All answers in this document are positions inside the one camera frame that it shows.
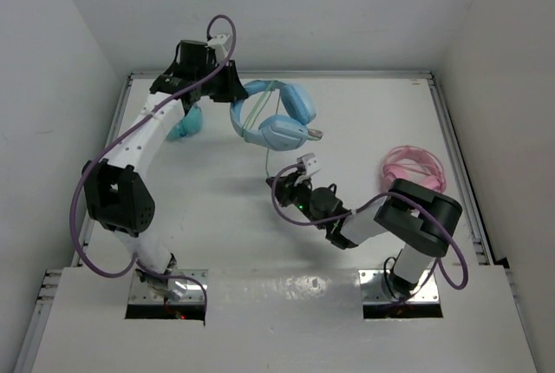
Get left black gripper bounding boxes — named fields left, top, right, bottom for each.
left=193, top=59, right=245, bottom=102

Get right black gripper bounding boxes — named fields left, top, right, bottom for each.
left=269, top=170, right=327, bottom=231

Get green headphone cable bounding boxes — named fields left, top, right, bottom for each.
left=240, top=80, right=287, bottom=179

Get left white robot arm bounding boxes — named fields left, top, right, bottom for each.
left=80, top=34, right=247, bottom=278

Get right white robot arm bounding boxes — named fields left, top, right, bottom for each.
left=265, top=163, right=469, bottom=302

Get teal headphones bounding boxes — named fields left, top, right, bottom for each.
left=166, top=104, right=204, bottom=141

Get pink headphones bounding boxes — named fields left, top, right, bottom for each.
left=381, top=145, right=447, bottom=193

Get white front cover board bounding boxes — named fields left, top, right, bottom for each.
left=34, top=267, right=535, bottom=372

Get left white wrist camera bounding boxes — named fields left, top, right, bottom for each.
left=207, top=34, right=232, bottom=64

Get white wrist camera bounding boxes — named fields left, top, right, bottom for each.
left=207, top=34, right=232, bottom=64
left=294, top=153, right=322, bottom=186

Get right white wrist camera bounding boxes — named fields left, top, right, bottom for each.
left=294, top=153, right=322, bottom=186

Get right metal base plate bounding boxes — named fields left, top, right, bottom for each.
left=358, top=269, right=441, bottom=305

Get metal base plate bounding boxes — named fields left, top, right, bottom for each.
left=128, top=269, right=208, bottom=305
left=358, top=269, right=441, bottom=305

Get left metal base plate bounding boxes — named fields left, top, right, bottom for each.
left=128, top=269, right=208, bottom=305

